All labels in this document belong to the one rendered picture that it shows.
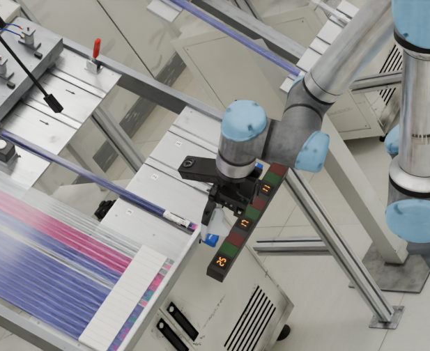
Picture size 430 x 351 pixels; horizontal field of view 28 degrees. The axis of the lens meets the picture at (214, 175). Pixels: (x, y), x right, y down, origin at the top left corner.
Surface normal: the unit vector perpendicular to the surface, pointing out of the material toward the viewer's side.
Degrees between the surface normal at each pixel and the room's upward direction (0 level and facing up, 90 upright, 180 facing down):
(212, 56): 90
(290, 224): 0
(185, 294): 90
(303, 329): 0
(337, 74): 86
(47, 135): 43
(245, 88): 90
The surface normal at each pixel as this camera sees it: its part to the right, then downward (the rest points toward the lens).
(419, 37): -0.24, 0.54
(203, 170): -0.35, -0.69
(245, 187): -0.47, 0.70
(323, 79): -0.57, 0.38
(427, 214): -0.22, 0.74
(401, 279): -0.53, -0.71
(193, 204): 0.10, -0.57
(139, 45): 0.71, -0.07
